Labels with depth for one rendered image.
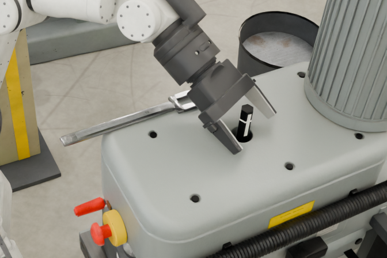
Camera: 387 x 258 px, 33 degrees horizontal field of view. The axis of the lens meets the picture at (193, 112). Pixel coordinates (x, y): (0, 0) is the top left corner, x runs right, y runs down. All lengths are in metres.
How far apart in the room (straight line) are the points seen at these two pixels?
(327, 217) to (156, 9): 0.44
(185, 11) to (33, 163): 2.56
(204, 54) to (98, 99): 2.87
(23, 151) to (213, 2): 1.90
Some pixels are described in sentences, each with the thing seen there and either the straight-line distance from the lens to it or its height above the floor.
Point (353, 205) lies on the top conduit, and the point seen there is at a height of 1.80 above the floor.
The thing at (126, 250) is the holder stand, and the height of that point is 1.16.
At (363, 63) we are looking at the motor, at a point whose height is 2.03.
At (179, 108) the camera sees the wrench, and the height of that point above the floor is 1.90.
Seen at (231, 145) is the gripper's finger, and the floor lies 1.92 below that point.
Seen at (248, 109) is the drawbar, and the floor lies 1.95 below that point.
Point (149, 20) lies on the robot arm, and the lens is 1.00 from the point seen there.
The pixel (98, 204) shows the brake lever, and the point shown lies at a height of 1.71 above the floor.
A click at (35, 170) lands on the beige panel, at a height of 0.03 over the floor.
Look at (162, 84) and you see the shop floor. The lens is 3.97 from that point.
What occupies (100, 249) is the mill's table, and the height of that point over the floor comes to 0.96.
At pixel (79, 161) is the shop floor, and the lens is 3.53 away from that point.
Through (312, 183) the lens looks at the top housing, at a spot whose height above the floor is 1.87.
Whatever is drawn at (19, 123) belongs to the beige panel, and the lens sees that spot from 3.34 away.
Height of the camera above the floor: 2.67
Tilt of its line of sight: 44 degrees down
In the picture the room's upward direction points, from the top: 7 degrees clockwise
